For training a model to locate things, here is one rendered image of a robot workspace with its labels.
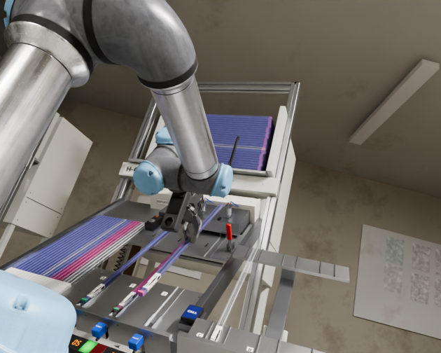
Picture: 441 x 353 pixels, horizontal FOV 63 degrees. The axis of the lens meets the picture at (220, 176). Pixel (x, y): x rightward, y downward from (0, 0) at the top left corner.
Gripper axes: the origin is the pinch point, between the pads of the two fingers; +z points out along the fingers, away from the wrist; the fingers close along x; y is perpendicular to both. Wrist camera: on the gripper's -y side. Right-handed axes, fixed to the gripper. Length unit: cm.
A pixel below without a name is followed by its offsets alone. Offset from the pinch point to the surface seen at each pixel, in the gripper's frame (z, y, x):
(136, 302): 7.6, -19.1, 8.4
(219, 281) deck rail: 10.5, -3.5, -9.9
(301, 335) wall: 274, 159, -3
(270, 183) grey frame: 12, 51, -11
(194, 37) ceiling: -15, 207, 92
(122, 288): 8.6, -15.4, 16.0
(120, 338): 8.2, -29.6, 6.9
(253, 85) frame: -14, 97, 9
